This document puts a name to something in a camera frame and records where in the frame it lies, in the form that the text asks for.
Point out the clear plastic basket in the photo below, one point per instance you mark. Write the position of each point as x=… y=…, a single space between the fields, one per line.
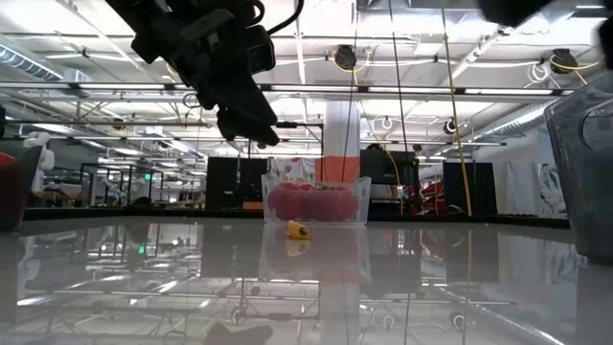
x=365 y=201

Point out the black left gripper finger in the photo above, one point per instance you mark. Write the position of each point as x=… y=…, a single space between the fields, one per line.
x=261 y=108
x=244 y=129

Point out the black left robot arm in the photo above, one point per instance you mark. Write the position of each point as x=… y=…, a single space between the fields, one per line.
x=143 y=12

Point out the white hanging sheet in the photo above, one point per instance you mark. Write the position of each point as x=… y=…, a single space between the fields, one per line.
x=519 y=187

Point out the black panel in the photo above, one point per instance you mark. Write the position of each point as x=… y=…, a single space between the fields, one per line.
x=253 y=177

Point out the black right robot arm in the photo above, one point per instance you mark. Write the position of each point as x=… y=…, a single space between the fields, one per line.
x=512 y=9

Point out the floral patterned cloth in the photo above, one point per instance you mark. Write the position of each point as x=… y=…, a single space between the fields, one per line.
x=292 y=168

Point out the yellow toy chili pepper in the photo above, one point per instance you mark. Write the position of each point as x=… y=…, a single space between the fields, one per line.
x=298 y=231

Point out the black metal stand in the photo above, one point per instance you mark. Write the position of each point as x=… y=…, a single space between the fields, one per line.
x=301 y=125

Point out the white and orange pillar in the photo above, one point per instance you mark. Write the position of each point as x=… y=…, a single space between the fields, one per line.
x=342 y=129

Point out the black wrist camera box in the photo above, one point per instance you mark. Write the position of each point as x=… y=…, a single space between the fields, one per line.
x=262 y=48

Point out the black metal frame cage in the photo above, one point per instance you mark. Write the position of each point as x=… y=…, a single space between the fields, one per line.
x=120 y=165

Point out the white humanoid robot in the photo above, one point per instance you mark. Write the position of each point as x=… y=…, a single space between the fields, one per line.
x=40 y=158

